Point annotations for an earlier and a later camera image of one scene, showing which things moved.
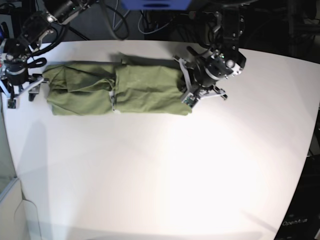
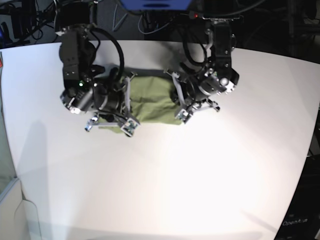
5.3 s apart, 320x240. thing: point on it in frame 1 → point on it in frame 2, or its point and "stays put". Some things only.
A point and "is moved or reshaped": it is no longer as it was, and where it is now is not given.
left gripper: (17, 81) → (119, 114)
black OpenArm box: (302, 220) stays put
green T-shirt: (121, 86) is moved or reshaped
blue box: (155, 5) stays put
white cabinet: (19, 219) stays put
